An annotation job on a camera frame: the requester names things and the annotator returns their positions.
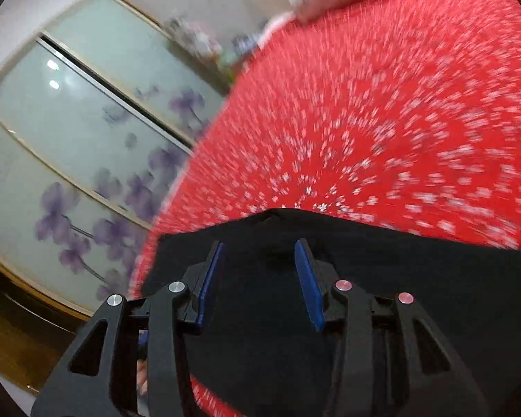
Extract red floral bed sheet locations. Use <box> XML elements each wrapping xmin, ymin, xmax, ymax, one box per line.
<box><xmin>128</xmin><ymin>0</ymin><xmax>521</xmax><ymax>417</ymax></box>

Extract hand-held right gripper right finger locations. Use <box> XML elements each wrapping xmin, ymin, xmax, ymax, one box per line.
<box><xmin>294</xmin><ymin>238</ymin><xmax>482</xmax><ymax>417</ymax></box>

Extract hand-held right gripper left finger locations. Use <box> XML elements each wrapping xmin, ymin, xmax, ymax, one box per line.
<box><xmin>30</xmin><ymin>240</ymin><xmax>226</xmax><ymax>417</ymax></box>

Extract cluttered bedside items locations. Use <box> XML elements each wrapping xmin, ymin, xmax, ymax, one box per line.
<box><xmin>165</xmin><ymin>16</ymin><xmax>261</xmax><ymax>83</ymax></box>

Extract floral glass sliding wardrobe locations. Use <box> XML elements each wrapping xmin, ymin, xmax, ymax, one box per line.
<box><xmin>0</xmin><ymin>0</ymin><xmax>226</xmax><ymax>318</ymax></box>

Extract black pants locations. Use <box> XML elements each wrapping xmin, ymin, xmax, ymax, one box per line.
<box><xmin>142</xmin><ymin>208</ymin><xmax>521</xmax><ymax>417</ymax></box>

